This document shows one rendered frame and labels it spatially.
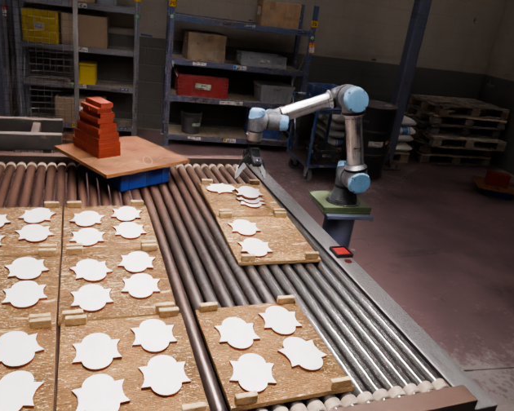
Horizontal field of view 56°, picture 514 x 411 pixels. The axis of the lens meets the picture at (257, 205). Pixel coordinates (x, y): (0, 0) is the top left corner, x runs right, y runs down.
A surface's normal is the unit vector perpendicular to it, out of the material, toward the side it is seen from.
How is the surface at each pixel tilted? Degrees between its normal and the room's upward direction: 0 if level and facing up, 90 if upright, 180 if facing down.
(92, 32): 90
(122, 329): 0
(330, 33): 90
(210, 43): 94
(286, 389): 0
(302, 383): 0
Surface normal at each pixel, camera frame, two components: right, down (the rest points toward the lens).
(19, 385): 0.12, -0.91
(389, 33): 0.22, 0.40
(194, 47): 0.46, 0.30
